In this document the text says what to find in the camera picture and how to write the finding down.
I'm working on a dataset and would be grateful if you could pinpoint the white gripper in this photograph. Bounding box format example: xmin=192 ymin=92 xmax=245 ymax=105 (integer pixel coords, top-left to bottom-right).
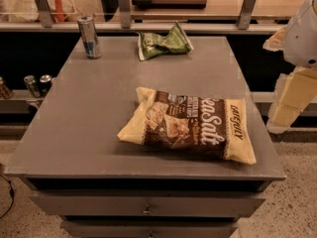
xmin=263 ymin=0 xmax=317 ymax=134

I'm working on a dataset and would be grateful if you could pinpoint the brown sea salt chip bag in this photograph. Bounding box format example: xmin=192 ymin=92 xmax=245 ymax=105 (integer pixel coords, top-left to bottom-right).
xmin=118 ymin=87 xmax=256 ymax=165

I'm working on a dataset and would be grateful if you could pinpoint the green jalapeno chip bag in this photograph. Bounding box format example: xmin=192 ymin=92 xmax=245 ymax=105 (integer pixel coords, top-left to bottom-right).
xmin=138 ymin=23 xmax=194 ymax=61

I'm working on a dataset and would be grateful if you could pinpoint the white orange plastic bag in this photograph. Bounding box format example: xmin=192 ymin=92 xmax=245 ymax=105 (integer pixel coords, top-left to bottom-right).
xmin=6 ymin=0 xmax=75 ymax=22

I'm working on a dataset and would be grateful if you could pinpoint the silver blue energy drink can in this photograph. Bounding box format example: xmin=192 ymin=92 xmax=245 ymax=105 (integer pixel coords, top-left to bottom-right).
xmin=77 ymin=16 xmax=101 ymax=59

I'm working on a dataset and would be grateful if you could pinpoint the grey drawer cabinet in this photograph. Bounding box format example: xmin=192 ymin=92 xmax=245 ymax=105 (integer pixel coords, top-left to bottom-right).
xmin=5 ymin=37 xmax=285 ymax=224

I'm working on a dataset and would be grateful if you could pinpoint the dark can on shelf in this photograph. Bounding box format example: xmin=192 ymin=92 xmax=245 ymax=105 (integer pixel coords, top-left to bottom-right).
xmin=40 ymin=74 xmax=53 ymax=96

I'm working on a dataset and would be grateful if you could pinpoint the lower grey drawer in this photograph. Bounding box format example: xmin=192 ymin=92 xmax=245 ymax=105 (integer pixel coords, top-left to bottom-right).
xmin=61 ymin=220 xmax=237 ymax=238

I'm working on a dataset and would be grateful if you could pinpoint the grey drawer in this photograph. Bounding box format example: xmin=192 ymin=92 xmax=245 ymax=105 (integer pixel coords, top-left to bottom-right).
xmin=61 ymin=220 xmax=237 ymax=238
xmin=31 ymin=190 xmax=264 ymax=218

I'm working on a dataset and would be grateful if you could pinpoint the upper grey drawer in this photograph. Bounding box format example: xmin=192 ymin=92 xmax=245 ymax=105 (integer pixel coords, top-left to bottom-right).
xmin=31 ymin=190 xmax=264 ymax=218

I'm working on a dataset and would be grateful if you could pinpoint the middle metal bracket post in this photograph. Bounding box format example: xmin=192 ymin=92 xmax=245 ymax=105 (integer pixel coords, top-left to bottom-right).
xmin=118 ymin=0 xmax=131 ymax=29

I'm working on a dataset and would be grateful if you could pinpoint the left metal bracket post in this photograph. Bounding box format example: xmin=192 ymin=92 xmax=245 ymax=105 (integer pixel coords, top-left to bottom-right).
xmin=35 ymin=0 xmax=54 ymax=28

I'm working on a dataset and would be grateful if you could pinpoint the black floor cable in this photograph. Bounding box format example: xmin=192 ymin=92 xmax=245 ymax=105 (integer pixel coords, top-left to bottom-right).
xmin=0 ymin=174 xmax=16 ymax=220

